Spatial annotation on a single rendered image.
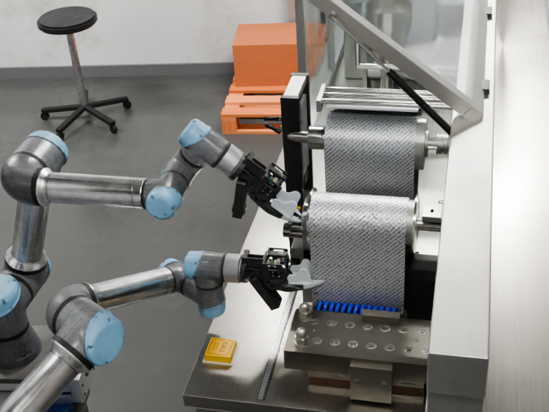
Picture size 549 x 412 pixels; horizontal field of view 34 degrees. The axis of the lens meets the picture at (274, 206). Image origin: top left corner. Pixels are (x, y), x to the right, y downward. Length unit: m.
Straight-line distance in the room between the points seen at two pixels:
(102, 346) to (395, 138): 0.89
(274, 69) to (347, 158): 3.12
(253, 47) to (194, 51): 0.70
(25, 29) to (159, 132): 1.33
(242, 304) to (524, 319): 1.07
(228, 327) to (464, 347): 1.27
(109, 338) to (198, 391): 0.31
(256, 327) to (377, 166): 0.55
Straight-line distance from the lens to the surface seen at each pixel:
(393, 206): 2.16
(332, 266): 2.24
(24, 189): 2.22
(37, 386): 2.09
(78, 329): 2.09
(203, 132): 2.13
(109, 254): 4.36
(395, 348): 2.18
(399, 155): 2.31
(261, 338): 2.41
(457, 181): 1.61
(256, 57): 5.40
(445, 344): 1.27
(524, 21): 2.86
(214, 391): 2.29
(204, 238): 4.37
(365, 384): 2.18
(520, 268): 1.77
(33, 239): 2.50
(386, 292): 2.27
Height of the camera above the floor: 2.51
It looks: 33 degrees down
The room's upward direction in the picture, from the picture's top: 4 degrees counter-clockwise
